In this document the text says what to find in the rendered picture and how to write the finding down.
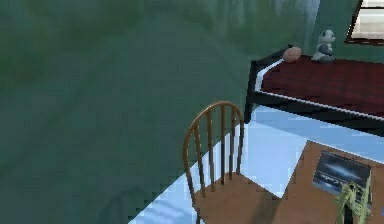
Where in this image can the dark blue book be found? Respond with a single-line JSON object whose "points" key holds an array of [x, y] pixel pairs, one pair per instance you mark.
{"points": [[340, 173]]}

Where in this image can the brown oval ball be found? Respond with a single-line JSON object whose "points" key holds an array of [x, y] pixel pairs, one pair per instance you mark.
{"points": [[292, 54]]}

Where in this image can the brown wooden spindle chair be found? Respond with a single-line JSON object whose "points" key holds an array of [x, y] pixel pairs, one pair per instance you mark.
{"points": [[233, 200]]}

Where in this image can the grey white teddy bear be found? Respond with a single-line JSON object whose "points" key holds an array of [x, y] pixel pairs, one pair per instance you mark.
{"points": [[324, 48]]}

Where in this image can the brown wooden table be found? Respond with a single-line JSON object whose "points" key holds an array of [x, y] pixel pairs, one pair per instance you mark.
{"points": [[306, 196]]}

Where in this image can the black bed with red cover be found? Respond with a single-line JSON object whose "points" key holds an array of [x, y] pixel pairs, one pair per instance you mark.
{"points": [[320, 83]]}

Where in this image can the brown framed window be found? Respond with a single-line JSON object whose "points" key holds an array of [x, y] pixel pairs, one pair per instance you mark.
{"points": [[368, 23]]}

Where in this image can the pale yellow green statuette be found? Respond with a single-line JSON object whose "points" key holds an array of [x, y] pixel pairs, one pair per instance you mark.
{"points": [[353, 203]]}

